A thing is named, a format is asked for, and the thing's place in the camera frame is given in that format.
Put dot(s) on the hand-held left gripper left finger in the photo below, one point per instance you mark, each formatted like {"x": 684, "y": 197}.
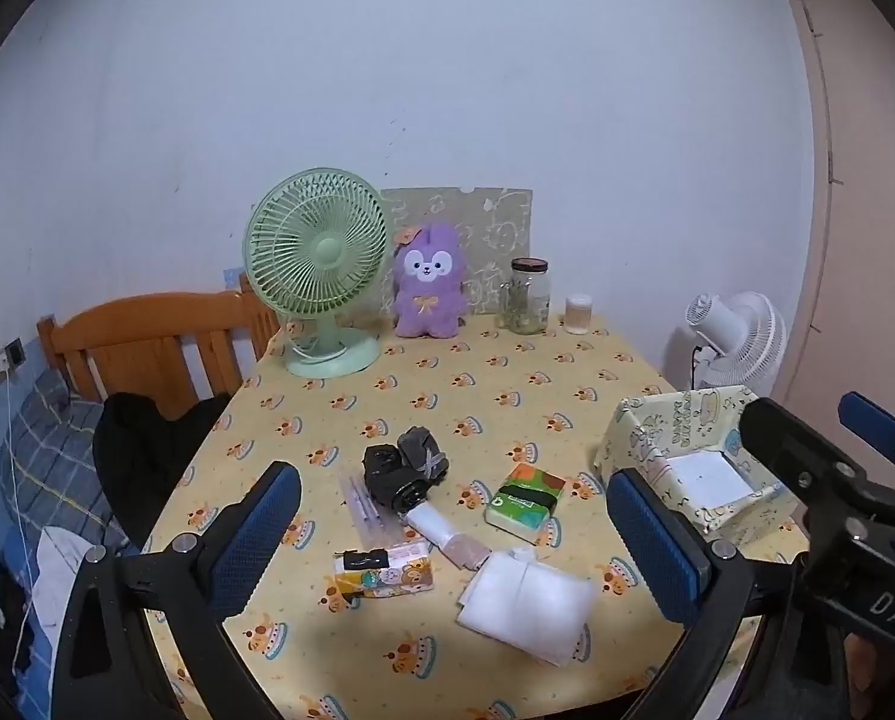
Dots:
{"x": 256, "y": 532}

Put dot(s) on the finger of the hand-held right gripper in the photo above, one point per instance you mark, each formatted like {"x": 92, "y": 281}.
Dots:
{"x": 879, "y": 424}
{"x": 792, "y": 450}

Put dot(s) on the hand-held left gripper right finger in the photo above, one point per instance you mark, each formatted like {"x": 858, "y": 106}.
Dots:
{"x": 654, "y": 547}

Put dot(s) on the printed paper box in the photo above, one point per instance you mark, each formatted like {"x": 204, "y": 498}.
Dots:
{"x": 642, "y": 435}

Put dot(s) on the white cloth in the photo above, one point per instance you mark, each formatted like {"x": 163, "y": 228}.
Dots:
{"x": 530, "y": 600}

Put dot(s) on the green tissue packet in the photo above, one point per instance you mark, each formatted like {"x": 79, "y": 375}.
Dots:
{"x": 522, "y": 517}

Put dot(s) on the cartoon printed tissue packet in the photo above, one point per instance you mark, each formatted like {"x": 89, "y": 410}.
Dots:
{"x": 395, "y": 574}

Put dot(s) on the clear packet of cotton pads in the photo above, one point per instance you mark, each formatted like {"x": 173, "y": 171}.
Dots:
{"x": 432, "y": 521}

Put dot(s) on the clear plastic tube packet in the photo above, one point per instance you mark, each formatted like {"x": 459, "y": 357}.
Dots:
{"x": 361, "y": 514}

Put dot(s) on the white floor fan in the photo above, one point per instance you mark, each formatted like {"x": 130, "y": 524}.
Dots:
{"x": 747, "y": 345}

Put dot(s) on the black garment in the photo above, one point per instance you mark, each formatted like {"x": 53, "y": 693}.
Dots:
{"x": 147, "y": 450}

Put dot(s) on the black rolled bag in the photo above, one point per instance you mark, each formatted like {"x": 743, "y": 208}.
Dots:
{"x": 387, "y": 476}

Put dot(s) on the beige door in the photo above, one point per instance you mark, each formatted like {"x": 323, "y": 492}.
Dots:
{"x": 867, "y": 240}

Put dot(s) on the grey rolled socks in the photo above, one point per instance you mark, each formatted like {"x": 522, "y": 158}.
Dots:
{"x": 423, "y": 450}

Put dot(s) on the white garment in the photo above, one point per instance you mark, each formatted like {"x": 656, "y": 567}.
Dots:
{"x": 57, "y": 577}

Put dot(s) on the blue plaid bedding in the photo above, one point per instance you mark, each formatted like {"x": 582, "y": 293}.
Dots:
{"x": 50, "y": 465}

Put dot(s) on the yellow printed tablecloth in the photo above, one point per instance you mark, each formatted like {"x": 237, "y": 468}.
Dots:
{"x": 447, "y": 390}

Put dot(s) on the wooden bed headboard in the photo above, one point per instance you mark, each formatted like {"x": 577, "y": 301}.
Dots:
{"x": 140, "y": 322}

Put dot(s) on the small white jar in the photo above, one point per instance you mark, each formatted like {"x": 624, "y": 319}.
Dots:
{"x": 579, "y": 315}

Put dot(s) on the glass jar with brown lid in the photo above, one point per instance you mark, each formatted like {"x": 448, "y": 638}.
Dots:
{"x": 526, "y": 300}

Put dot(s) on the green desk fan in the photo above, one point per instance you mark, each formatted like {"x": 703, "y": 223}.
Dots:
{"x": 327, "y": 251}

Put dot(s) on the purple plush rabbit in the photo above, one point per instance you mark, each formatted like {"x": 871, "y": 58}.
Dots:
{"x": 429, "y": 292}

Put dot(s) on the beige printed board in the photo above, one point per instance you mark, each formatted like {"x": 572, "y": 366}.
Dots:
{"x": 492, "y": 225}

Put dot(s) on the wall socket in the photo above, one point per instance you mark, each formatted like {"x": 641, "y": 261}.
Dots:
{"x": 6, "y": 360}

